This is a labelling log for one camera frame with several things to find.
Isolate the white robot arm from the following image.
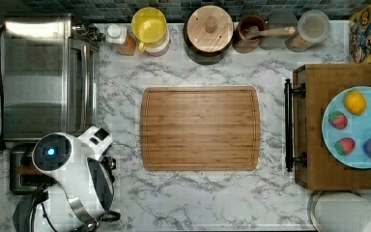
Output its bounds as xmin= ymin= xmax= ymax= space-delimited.
xmin=13 ymin=127 xmax=120 ymax=232

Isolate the stainless toaster oven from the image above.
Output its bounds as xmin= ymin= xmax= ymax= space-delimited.
xmin=2 ymin=14 xmax=103 ymax=141

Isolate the silver toaster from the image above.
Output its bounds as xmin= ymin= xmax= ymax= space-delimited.
xmin=10 ymin=143 xmax=56 ymax=195

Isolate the bamboo cutting board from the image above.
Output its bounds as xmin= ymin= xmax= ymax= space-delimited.
xmin=140 ymin=86 xmax=261 ymax=171

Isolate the black pot with wooden lid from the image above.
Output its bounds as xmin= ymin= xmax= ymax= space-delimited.
xmin=184 ymin=5 xmax=234 ymax=65

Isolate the brown ceramic utensil cup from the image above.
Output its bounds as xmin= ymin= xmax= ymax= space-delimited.
xmin=232 ymin=14 xmax=267 ymax=54

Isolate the yellow mug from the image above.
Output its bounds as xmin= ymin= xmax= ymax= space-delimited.
xmin=131 ymin=7 xmax=167 ymax=53

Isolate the wooden spoon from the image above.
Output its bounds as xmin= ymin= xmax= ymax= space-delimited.
xmin=243 ymin=26 xmax=296 ymax=40

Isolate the white capped bottle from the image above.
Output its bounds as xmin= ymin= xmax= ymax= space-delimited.
xmin=106 ymin=24 xmax=136 ymax=56

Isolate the wooden drawer box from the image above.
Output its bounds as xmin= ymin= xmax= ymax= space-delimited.
xmin=290 ymin=64 xmax=371 ymax=190

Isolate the red toy strawberry with leaf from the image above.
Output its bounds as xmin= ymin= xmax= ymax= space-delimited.
xmin=328 ymin=111 xmax=348 ymax=130

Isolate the clear jar with snacks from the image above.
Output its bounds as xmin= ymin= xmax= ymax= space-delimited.
xmin=285 ymin=10 xmax=330 ymax=52

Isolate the pink toy strawberry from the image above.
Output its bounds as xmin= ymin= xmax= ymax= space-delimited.
xmin=334 ymin=137 xmax=356 ymax=155

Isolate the yellow toy lemon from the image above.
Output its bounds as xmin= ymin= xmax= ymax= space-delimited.
xmin=344 ymin=91 xmax=366 ymax=115

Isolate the light blue plate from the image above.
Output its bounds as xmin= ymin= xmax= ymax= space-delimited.
xmin=322 ymin=86 xmax=371 ymax=169

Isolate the black drawer handle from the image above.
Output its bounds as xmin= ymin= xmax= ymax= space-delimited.
xmin=284 ymin=79 xmax=306 ymax=172

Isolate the black power cable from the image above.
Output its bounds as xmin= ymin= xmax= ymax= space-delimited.
xmin=0 ymin=24 xmax=8 ymax=157

